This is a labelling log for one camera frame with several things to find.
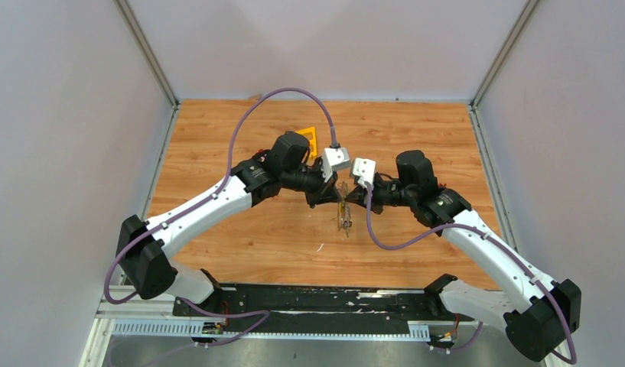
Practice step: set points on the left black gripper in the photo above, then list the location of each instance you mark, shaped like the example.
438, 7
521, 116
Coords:
326, 193

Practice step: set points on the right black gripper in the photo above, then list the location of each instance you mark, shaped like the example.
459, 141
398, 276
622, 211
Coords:
358, 196

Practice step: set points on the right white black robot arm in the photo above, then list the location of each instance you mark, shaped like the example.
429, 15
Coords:
537, 313

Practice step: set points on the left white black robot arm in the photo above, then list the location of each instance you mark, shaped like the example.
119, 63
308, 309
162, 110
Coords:
146, 248

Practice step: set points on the yellow triangular plastic piece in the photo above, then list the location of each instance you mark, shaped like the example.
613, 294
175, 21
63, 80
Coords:
311, 135

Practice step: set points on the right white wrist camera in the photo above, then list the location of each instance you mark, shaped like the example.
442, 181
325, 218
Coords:
363, 172

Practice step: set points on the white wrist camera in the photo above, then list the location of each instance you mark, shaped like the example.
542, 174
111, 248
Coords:
363, 172
334, 160

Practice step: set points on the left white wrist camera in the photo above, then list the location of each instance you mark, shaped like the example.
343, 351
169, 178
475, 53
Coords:
334, 160

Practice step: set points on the grey slotted cable duct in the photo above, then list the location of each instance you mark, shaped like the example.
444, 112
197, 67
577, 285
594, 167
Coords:
411, 332

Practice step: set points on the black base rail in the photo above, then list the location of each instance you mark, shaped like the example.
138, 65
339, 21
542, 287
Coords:
308, 308

